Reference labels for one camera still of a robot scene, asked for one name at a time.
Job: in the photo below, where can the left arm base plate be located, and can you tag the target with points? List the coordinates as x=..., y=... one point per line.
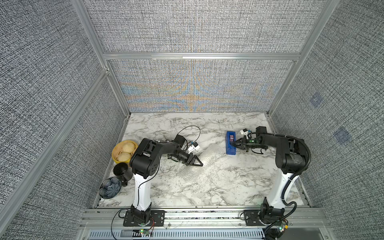
x=144, y=219

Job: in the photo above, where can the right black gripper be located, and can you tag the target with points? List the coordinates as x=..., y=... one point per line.
x=241, y=145

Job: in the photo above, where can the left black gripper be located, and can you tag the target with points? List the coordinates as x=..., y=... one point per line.
x=190, y=160

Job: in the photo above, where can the black cylindrical vase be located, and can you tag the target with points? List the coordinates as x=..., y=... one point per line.
x=123, y=172

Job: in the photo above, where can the aluminium front rail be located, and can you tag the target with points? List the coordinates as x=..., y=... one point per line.
x=203, y=223

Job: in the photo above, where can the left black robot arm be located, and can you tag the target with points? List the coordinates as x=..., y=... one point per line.
x=145, y=165

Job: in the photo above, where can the yellow round vase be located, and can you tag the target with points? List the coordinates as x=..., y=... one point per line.
x=123, y=152

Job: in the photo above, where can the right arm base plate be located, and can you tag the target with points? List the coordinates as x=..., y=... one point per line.
x=252, y=218

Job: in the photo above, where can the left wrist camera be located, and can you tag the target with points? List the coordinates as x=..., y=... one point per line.
x=193, y=147

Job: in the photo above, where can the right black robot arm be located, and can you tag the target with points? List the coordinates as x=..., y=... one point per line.
x=292, y=158

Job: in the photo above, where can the white ribbed ceramic vase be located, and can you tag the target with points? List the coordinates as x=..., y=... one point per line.
x=213, y=162

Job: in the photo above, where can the blue tape dispenser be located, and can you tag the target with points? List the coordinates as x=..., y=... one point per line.
x=230, y=139

